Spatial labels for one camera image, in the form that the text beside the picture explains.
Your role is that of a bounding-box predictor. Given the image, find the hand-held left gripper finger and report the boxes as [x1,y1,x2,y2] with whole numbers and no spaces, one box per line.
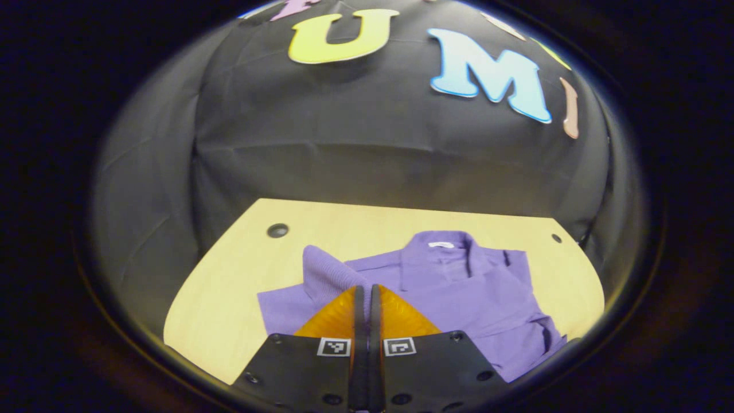
[368,284,510,413]
[231,285,369,413]

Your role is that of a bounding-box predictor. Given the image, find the purple collared shirt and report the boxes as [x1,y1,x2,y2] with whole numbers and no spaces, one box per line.
[257,231,568,384]

